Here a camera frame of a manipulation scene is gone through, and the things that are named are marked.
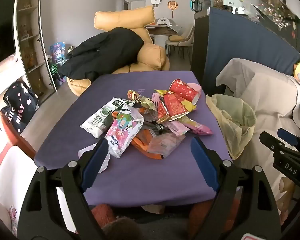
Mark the round bin with beige liner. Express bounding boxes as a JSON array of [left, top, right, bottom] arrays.
[[205, 94, 257, 159]]

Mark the beige sheet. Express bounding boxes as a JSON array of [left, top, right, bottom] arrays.
[[216, 58, 300, 217]]

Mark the orange clear snack packet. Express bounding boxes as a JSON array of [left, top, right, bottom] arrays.
[[131, 127, 186, 160]]

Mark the white printed cloth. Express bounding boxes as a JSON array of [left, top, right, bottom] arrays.
[[0, 145, 40, 236]]

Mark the white green milk packet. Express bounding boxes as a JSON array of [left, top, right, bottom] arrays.
[[80, 97, 135, 139]]

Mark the person's right hand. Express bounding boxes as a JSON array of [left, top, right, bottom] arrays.
[[277, 177, 300, 220]]

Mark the black printed bag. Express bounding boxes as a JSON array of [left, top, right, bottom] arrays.
[[0, 81, 39, 133]]

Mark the pink white snack packet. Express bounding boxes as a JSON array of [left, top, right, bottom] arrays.
[[104, 104, 145, 159]]

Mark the glass showcase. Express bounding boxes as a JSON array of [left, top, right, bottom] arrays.
[[194, 0, 300, 53]]

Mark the colourful gift bag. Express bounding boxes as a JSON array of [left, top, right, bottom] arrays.
[[49, 42, 66, 64]]

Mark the pink plastic basket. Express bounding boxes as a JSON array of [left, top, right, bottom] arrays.
[[151, 92, 163, 110]]

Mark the pink wrapper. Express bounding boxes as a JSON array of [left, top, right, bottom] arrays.
[[165, 119, 213, 137]]

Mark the green black toy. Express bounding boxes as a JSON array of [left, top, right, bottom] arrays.
[[51, 64, 66, 83]]

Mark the white bear food cover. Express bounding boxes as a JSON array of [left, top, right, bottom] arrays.
[[155, 17, 177, 27]]

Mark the clear plastic wrapper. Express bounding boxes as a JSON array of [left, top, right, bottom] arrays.
[[78, 142, 110, 173]]

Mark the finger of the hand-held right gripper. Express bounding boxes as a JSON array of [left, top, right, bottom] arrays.
[[259, 131, 295, 156], [277, 128, 300, 147]]

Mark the dining table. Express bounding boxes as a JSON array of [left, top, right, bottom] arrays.
[[144, 24, 183, 37]]

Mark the tan beanbag sofa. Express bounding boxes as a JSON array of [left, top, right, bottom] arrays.
[[67, 5, 170, 97]]

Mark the brown green wrapper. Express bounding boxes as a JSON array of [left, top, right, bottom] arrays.
[[127, 90, 157, 112]]

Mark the teal black gadget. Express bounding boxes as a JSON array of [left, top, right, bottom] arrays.
[[189, 0, 203, 13]]

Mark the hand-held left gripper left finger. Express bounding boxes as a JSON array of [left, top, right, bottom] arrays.
[[17, 137, 111, 240]]

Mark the black jacket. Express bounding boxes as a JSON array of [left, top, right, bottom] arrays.
[[58, 27, 144, 81]]

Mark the red wooden chair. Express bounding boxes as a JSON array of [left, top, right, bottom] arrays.
[[0, 110, 37, 166]]

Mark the white display cabinet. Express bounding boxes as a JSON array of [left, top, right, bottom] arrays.
[[14, 0, 58, 98]]

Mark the dark blue cloth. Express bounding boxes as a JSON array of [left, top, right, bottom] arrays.
[[191, 7, 300, 98]]

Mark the orange wall ornament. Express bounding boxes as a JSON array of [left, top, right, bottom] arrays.
[[167, 0, 179, 17]]

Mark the black silver wrapper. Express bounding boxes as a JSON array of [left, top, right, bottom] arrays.
[[142, 120, 171, 137]]

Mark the red snack packet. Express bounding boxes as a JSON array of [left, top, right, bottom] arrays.
[[158, 92, 190, 123]]

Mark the red paper cup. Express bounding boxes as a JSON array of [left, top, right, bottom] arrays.
[[169, 79, 200, 105]]

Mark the beige dining chair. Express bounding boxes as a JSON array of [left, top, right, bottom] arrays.
[[165, 27, 193, 61]]

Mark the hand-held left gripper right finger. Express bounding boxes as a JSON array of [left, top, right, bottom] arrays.
[[190, 136, 283, 240]]

